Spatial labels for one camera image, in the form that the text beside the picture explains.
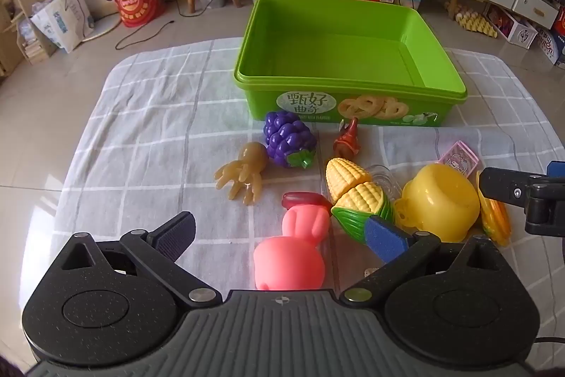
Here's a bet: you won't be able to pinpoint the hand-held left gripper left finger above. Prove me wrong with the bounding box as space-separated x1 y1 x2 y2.
59 211 224 309

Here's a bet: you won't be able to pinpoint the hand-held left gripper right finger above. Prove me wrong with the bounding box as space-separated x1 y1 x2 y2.
342 214 504 309

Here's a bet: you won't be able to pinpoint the yellow orange toy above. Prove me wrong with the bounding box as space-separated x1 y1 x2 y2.
476 171 512 246

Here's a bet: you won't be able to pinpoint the pink toy basket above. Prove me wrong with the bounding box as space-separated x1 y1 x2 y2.
438 141 480 175

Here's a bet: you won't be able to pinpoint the yellow toy pot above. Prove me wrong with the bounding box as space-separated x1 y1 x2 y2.
394 164 481 243

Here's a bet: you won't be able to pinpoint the yellow toy corn cob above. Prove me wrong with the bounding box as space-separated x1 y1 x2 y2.
325 157 395 247

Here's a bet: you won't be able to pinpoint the pink toy animal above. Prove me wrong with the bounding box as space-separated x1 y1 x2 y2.
254 204 332 291

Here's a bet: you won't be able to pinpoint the tan toy octopus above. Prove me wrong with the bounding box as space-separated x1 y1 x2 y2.
215 141 269 206

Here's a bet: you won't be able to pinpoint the green plastic bin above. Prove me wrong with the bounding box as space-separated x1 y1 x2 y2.
233 0 469 127

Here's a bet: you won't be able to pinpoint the red toy lobster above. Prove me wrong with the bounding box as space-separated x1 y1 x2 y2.
332 117 360 161

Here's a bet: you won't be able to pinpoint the grey checked blanket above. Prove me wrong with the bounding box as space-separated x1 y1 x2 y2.
53 37 559 298

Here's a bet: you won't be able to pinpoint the purple toy grapes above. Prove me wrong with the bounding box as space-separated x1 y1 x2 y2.
263 111 317 169

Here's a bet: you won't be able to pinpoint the printed toy box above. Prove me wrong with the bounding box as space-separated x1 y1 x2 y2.
486 4 538 51

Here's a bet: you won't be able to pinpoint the white paper bag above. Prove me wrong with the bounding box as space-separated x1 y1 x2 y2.
30 0 95 54

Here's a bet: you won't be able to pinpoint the black floor cable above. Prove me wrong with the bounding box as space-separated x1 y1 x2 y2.
115 20 175 51

